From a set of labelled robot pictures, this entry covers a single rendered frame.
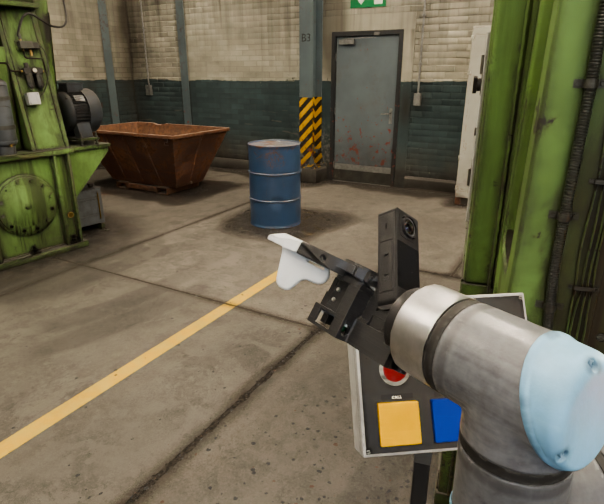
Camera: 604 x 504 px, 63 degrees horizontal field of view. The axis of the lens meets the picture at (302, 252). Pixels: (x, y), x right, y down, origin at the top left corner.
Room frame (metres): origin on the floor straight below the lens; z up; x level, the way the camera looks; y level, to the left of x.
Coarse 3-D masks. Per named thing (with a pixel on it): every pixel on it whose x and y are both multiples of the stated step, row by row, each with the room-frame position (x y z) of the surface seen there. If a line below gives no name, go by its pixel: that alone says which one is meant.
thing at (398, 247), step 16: (384, 224) 0.52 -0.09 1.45; (400, 224) 0.51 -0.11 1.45; (416, 224) 0.53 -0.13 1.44; (384, 240) 0.50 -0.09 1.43; (400, 240) 0.50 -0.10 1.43; (416, 240) 0.52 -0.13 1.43; (384, 256) 0.49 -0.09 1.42; (400, 256) 0.49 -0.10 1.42; (416, 256) 0.51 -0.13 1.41; (384, 272) 0.48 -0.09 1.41; (400, 272) 0.47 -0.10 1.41; (416, 272) 0.49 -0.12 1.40; (384, 288) 0.47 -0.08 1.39; (400, 288) 0.46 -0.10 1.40; (384, 304) 0.46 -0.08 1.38
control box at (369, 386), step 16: (496, 304) 0.86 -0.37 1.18; (512, 304) 0.86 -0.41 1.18; (352, 352) 0.82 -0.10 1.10; (352, 368) 0.81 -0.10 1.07; (368, 368) 0.78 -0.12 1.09; (352, 384) 0.81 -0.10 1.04; (368, 384) 0.77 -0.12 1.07; (384, 384) 0.77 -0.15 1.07; (400, 384) 0.77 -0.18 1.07; (416, 384) 0.77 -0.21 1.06; (352, 400) 0.80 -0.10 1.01; (368, 400) 0.75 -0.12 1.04; (384, 400) 0.75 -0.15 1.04; (400, 400) 0.76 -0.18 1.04; (416, 400) 0.76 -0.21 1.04; (368, 416) 0.74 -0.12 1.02; (368, 432) 0.72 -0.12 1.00; (432, 432) 0.73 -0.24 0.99; (368, 448) 0.71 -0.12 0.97; (384, 448) 0.71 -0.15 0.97; (400, 448) 0.71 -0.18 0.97; (416, 448) 0.72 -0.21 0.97; (432, 448) 0.72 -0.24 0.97; (448, 448) 0.72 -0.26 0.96
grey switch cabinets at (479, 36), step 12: (480, 36) 6.14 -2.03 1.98; (480, 48) 6.13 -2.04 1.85; (480, 60) 6.12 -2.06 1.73; (468, 72) 6.18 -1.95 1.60; (468, 84) 6.18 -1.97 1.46; (468, 96) 6.17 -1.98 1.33; (468, 108) 6.16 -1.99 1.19; (468, 120) 6.16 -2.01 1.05; (468, 132) 6.15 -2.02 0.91; (468, 144) 6.14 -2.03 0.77; (468, 156) 6.13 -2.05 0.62; (468, 168) 6.12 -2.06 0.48; (456, 192) 6.18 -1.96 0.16; (468, 192) 6.11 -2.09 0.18
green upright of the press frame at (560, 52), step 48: (576, 0) 1.02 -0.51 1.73; (576, 48) 1.02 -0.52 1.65; (528, 96) 1.39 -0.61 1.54; (576, 96) 1.02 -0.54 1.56; (528, 144) 1.39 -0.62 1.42; (528, 192) 1.04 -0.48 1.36; (576, 192) 1.01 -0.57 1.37; (528, 240) 1.03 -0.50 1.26; (576, 240) 1.00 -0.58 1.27; (528, 288) 1.02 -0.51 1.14
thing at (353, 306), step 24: (336, 288) 0.51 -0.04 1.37; (360, 288) 0.47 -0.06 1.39; (312, 312) 0.50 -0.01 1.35; (336, 312) 0.47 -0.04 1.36; (360, 312) 0.47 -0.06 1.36; (384, 312) 0.46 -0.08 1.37; (336, 336) 0.45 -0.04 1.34; (360, 336) 0.45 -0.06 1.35; (384, 336) 0.42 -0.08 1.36; (384, 360) 0.41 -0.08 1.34
